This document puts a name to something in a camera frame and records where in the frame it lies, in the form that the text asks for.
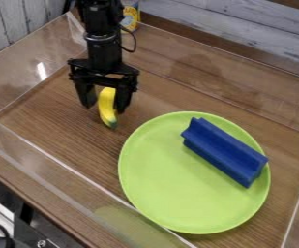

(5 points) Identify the green round plate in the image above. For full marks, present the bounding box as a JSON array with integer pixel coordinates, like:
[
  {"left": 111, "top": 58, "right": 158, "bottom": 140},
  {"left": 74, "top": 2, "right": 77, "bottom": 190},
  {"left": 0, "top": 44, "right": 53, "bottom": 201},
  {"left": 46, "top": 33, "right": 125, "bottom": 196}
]
[{"left": 118, "top": 111, "right": 271, "bottom": 234}]

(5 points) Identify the yellow blue labelled can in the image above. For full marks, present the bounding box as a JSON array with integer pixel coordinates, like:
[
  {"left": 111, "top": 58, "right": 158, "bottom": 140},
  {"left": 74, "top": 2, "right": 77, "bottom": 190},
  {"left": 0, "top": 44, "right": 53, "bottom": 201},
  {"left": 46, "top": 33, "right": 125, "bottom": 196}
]
[{"left": 122, "top": 0, "right": 141, "bottom": 32}]

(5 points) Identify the clear acrylic corner bracket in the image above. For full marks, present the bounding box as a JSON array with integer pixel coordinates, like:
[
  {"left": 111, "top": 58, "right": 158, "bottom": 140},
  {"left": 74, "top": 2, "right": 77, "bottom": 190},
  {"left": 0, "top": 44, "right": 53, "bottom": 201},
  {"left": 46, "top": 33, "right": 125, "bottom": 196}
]
[{"left": 66, "top": 12, "right": 86, "bottom": 46}]

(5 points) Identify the clear acrylic tray wall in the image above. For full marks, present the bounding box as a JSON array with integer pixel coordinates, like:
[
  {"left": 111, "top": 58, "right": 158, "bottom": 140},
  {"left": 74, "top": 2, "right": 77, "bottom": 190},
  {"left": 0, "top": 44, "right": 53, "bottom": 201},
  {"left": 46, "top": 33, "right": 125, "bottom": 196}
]
[{"left": 0, "top": 124, "right": 197, "bottom": 248}]

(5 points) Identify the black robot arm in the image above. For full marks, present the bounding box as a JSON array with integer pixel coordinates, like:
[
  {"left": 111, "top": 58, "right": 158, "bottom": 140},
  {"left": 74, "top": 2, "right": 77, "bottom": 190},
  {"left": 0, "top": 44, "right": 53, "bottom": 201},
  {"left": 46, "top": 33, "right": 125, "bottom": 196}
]
[{"left": 67, "top": 0, "right": 141, "bottom": 113}]

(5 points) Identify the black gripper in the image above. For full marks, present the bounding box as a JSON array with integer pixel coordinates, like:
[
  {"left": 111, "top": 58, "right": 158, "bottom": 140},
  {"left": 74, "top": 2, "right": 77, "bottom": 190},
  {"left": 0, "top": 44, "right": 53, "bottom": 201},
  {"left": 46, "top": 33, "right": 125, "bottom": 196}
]
[{"left": 67, "top": 59, "right": 141, "bottom": 113}]

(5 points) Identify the yellow toy banana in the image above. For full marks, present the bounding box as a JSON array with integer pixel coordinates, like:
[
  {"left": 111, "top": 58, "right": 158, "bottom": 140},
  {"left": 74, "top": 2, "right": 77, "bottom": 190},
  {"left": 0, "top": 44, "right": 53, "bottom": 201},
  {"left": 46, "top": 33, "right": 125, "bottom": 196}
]
[{"left": 98, "top": 87, "right": 117, "bottom": 129}]

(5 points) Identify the blue foam block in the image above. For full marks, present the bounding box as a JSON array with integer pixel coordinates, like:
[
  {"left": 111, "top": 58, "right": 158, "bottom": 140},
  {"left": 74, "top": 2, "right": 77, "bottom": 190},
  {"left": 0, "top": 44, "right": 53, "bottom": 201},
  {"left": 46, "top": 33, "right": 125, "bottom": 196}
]
[{"left": 182, "top": 117, "right": 270, "bottom": 188}]

